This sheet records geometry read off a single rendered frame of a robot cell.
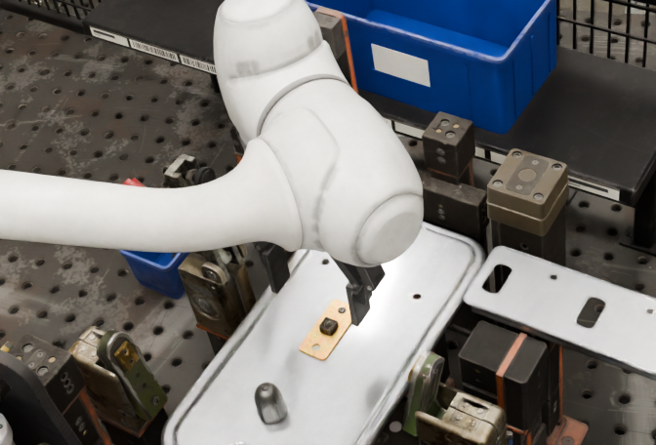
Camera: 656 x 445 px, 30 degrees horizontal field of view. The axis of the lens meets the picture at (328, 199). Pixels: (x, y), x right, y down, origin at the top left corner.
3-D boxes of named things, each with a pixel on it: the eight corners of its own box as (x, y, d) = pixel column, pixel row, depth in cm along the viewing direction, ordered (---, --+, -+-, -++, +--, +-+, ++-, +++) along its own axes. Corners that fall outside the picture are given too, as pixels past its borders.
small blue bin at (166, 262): (180, 306, 190) (166, 270, 184) (130, 286, 195) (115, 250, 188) (219, 258, 196) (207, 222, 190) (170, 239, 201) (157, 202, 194)
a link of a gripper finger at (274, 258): (266, 256, 137) (262, 254, 138) (276, 295, 143) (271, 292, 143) (281, 237, 139) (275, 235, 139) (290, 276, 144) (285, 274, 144)
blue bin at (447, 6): (506, 138, 159) (502, 62, 150) (311, 74, 173) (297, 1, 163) (561, 60, 167) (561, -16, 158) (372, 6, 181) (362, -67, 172)
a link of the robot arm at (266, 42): (213, 114, 123) (267, 194, 114) (181, -10, 112) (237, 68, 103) (308, 73, 125) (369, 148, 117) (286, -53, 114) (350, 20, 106)
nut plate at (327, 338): (324, 362, 143) (323, 355, 142) (297, 350, 144) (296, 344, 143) (360, 309, 147) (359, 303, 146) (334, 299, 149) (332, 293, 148)
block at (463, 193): (488, 345, 177) (477, 206, 156) (416, 317, 183) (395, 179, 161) (497, 330, 179) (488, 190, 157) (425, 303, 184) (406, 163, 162)
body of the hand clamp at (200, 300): (268, 441, 172) (218, 285, 146) (229, 423, 175) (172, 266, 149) (291, 409, 175) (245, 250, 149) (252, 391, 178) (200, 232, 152)
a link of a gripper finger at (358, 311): (358, 266, 135) (364, 269, 134) (365, 305, 140) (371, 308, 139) (345, 286, 133) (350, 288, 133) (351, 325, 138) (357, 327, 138)
